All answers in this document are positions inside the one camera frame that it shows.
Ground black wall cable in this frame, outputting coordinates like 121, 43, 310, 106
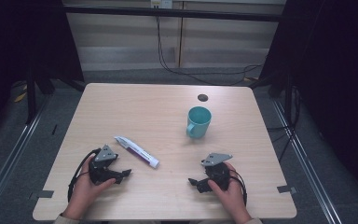
155, 15, 265, 87

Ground white and purple toothpaste tube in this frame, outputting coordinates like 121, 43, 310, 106
114, 135, 160, 169

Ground dark curtain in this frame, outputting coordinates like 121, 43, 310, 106
0, 0, 86, 147
258, 0, 358, 195

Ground metal floor rail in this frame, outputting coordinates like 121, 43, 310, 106
0, 92, 53, 217
271, 98, 343, 224

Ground teal cup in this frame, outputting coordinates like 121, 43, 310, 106
186, 105, 213, 140

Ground grey tape strip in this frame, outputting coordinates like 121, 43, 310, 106
28, 189, 55, 201
276, 185, 298, 194

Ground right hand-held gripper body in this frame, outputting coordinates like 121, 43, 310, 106
200, 152, 234, 191

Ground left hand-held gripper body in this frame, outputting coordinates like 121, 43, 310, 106
88, 144, 124, 187

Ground person's right hand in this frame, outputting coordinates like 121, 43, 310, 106
207, 161, 253, 224

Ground black metal stand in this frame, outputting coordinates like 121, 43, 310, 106
23, 62, 87, 125
249, 71, 296, 127

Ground person's left hand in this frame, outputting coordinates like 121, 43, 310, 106
62, 155, 117, 220

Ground black horizontal bar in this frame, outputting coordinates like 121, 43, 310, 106
62, 5, 283, 23

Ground white wall socket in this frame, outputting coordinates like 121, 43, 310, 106
150, 0, 173, 9

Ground black floor cables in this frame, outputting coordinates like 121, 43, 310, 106
266, 86, 303, 163

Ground yellow floor scrap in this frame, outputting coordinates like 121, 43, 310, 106
13, 85, 29, 104

